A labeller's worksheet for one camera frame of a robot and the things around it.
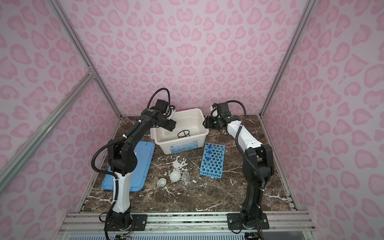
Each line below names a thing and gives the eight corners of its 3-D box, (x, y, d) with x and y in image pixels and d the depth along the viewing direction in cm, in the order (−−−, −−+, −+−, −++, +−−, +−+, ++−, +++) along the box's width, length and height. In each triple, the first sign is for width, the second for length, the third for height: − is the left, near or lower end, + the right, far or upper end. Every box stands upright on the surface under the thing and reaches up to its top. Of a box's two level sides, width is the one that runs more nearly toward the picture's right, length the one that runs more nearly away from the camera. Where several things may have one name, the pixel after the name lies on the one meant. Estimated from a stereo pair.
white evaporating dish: (169, 182, 88) (168, 180, 87) (170, 172, 92) (169, 170, 90) (180, 182, 88) (180, 180, 87) (181, 172, 92) (180, 170, 90)
